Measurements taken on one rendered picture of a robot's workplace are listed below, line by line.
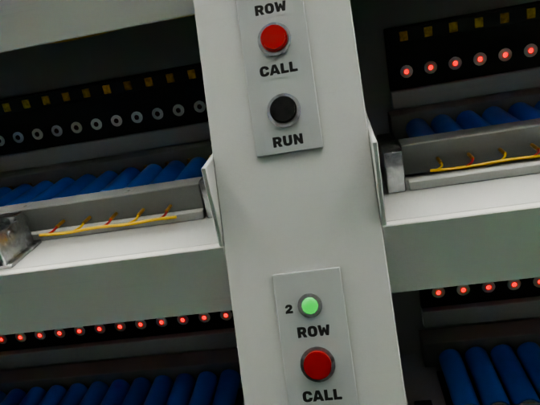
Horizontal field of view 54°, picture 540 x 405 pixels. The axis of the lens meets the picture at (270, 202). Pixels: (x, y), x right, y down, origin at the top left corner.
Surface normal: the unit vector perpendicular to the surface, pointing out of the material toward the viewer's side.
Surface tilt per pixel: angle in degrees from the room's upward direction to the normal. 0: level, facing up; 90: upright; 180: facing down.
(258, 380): 90
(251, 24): 90
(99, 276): 112
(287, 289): 90
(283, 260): 90
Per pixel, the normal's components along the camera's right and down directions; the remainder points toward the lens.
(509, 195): -0.18, -0.92
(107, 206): -0.10, 0.36
